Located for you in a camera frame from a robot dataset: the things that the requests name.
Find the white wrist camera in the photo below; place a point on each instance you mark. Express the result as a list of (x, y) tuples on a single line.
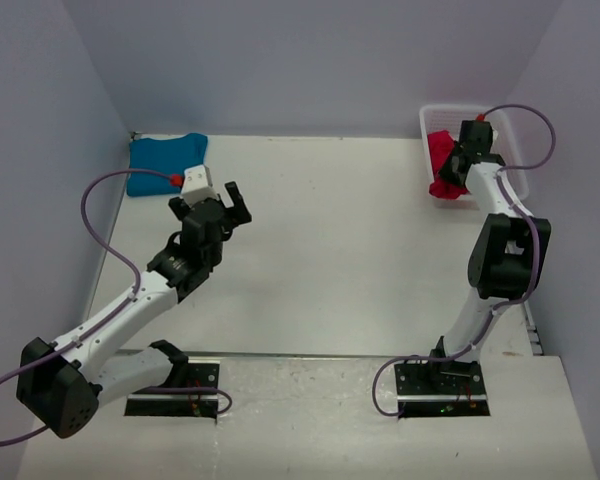
[(497, 137), (197, 185)]

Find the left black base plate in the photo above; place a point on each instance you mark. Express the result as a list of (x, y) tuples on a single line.
[(198, 374)]

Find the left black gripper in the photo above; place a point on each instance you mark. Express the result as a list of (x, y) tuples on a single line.
[(239, 214)]

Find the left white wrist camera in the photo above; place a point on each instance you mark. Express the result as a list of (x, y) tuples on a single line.
[(197, 185)]

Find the folded blue t shirt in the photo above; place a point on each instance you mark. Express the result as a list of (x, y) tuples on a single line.
[(169, 157)]

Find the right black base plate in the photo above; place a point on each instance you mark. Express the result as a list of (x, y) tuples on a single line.
[(440, 390)]

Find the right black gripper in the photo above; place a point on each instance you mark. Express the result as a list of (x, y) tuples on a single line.
[(445, 171)]

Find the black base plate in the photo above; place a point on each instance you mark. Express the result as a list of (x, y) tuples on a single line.
[(440, 390), (198, 374)]

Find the white plastic basket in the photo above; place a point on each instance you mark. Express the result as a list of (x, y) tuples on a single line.
[(440, 116)]

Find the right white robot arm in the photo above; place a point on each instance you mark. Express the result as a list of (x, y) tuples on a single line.
[(506, 261)]

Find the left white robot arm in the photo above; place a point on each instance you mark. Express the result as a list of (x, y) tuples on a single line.
[(64, 382)]

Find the red t shirt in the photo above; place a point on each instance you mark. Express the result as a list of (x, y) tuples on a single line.
[(441, 144)]

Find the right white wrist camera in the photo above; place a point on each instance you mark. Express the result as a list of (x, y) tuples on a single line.
[(497, 137)]

